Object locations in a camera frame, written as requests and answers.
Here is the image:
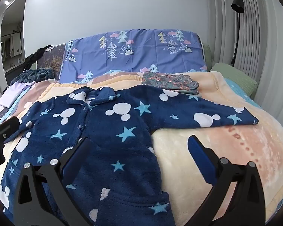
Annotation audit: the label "light blue bed sheet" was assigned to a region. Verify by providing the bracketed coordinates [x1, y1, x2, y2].
[224, 78, 261, 107]

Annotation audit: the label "brown printed headboard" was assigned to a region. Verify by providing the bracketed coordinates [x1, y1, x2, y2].
[36, 43, 66, 80]

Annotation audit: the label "black floor lamp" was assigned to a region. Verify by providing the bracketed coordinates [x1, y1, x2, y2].
[230, 0, 245, 67]

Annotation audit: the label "purple tree-print pillow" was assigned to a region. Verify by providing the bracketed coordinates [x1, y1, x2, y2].
[59, 29, 208, 85]

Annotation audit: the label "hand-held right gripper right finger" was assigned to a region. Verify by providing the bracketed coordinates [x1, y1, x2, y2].
[186, 135, 266, 226]

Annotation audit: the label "black cloth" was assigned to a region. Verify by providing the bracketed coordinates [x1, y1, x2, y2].
[25, 45, 53, 70]

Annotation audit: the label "peach printed fleece blanket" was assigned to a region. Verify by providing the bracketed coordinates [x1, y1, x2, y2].
[0, 72, 283, 226]

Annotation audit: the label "white pleated curtain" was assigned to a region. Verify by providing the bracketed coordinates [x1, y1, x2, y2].
[208, 0, 283, 113]

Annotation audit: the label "navy star-print fleece pajama top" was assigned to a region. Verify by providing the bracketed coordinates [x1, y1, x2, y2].
[0, 85, 259, 226]

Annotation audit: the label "dark teal knit blanket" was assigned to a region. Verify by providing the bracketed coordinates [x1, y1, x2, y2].
[11, 68, 55, 85]

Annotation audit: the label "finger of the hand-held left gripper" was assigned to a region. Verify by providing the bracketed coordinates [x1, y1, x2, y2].
[0, 116, 20, 170]

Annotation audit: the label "folded floral clothes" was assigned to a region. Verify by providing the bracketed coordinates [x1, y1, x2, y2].
[141, 72, 200, 96]

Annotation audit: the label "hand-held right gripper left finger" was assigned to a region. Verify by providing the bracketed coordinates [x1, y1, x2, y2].
[13, 137, 95, 226]

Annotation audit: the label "green pillow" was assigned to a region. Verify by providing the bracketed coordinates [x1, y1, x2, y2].
[203, 43, 258, 97]

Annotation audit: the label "lavender cloth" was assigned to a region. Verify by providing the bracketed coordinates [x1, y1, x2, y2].
[0, 81, 36, 107]

